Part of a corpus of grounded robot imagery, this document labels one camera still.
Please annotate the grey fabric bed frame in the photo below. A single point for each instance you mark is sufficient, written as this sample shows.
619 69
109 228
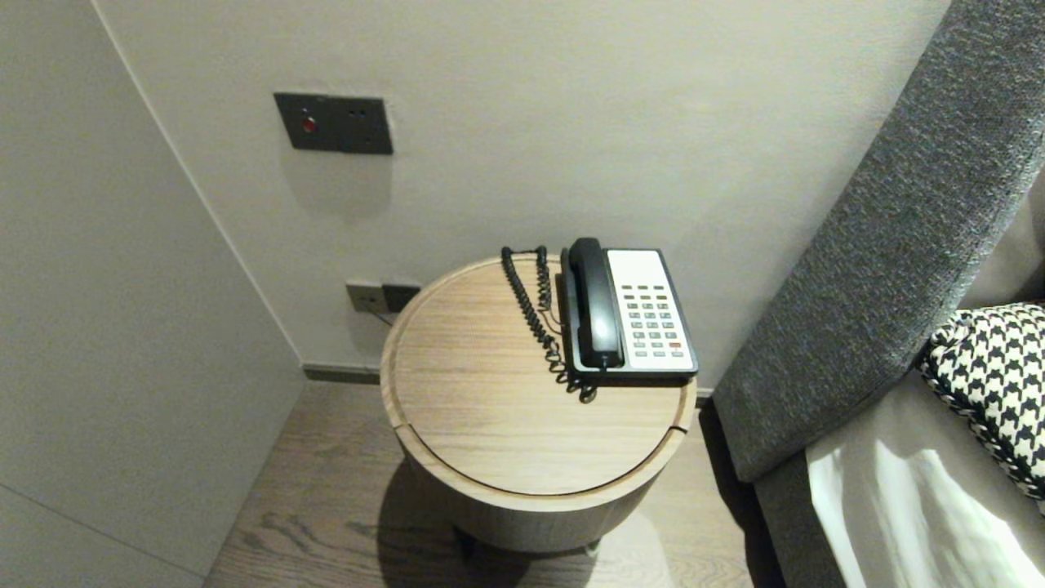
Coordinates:
784 531

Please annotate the dark wall socket plate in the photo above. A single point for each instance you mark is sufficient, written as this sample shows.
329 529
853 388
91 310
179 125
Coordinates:
402 296

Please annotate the dark wall switch panel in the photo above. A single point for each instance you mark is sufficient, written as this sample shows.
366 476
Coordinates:
335 122

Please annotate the black telephone handset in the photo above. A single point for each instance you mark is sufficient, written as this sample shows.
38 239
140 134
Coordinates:
596 302

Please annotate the grey fabric headboard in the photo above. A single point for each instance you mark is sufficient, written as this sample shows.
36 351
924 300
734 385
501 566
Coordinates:
898 245

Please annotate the round wooden nightstand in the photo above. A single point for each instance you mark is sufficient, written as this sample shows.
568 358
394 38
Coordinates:
473 343

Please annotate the curved wooden nightstand drawer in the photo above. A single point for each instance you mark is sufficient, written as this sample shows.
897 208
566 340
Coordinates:
531 523

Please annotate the black and white telephone base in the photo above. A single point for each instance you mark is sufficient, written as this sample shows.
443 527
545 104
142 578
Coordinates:
653 278

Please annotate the beige wall socket plate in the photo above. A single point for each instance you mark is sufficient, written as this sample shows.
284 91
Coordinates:
363 297

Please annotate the thin black phone line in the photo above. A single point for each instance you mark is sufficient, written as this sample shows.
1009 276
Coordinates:
384 318

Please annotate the white bed sheet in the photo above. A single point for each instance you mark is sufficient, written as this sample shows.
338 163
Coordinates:
898 506

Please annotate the black white houndstooth pillow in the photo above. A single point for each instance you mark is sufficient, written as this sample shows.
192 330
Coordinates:
996 384

